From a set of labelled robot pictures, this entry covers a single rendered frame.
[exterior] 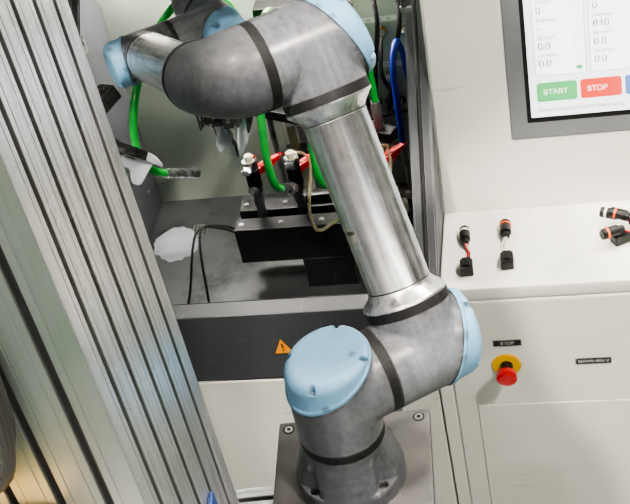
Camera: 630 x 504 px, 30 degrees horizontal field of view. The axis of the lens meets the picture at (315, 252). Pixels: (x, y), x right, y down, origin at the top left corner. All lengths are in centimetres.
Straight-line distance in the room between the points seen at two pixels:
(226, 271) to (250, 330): 31
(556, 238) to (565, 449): 42
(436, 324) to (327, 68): 35
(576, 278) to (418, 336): 54
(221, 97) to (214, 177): 114
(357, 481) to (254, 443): 77
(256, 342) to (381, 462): 61
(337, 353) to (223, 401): 78
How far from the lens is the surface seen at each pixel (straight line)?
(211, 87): 144
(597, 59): 206
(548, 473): 232
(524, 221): 212
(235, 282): 235
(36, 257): 94
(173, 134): 253
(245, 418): 227
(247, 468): 238
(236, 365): 217
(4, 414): 103
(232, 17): 182
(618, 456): 228
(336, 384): 145
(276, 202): 228
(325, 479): 157
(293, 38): 145
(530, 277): 200
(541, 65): 206
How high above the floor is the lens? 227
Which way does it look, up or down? 37 degrees down
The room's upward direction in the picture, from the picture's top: 13 degrees counter-clockwise
